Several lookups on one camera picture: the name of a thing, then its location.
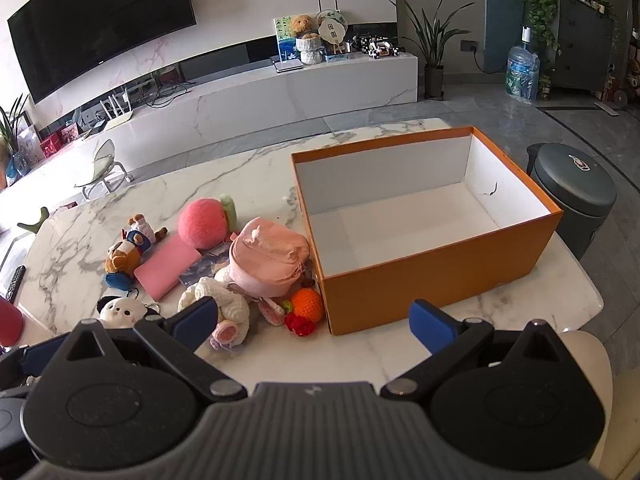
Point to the white router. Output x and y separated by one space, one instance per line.
117 117

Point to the blue tissue box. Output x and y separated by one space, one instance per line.
340 57

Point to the round paper fan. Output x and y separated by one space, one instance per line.
332 27

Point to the black remote control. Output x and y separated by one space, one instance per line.
14 282

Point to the pink peach plush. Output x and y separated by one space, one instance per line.
202 222

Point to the red round container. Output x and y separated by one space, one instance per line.
9 322

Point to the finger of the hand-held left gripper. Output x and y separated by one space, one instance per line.
42 355

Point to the pink pouch bag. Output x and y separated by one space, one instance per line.
267 257

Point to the grey drawer cabinet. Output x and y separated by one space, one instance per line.
582 45

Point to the black television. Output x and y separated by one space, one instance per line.
100 25

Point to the orange crochet carrot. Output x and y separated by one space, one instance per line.
306 305

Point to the orange cardboard box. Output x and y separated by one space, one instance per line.
425 280

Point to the toy clutter by cabinet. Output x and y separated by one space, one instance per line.
617 87

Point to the white baby rocker chair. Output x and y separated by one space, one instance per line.
102 165

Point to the blue water bottle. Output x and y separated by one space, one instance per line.
522 72

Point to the cream chair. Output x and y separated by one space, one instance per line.
590 390

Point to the red gift boxes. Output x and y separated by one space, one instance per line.
57 142

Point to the grey trash bin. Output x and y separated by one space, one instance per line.
575 195

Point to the brown teddy bear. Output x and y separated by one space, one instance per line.
302 25

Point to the printed photo card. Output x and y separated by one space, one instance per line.
205 266

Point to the blue green painting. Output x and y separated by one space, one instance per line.
284 40

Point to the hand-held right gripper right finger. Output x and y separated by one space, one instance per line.
429 324

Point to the potted long leaf plant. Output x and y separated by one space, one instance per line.
434 80

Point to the silver laptop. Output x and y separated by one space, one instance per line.
287 65

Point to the potted plant in blue vase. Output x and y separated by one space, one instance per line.
12 150

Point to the hanging ivy plant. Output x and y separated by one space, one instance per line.
540 0

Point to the white crochet rabbit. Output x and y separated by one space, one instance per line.
232 310

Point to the dark wall socket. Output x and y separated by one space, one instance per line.
468 46

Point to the black white toy figures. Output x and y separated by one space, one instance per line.
377 46

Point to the brown bear plush blue outfit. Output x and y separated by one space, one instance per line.
125 255

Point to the green toy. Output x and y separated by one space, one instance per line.
35 220

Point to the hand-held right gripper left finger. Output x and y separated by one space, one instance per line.
194 321

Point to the white marble tv cabinet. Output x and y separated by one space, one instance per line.
240 105

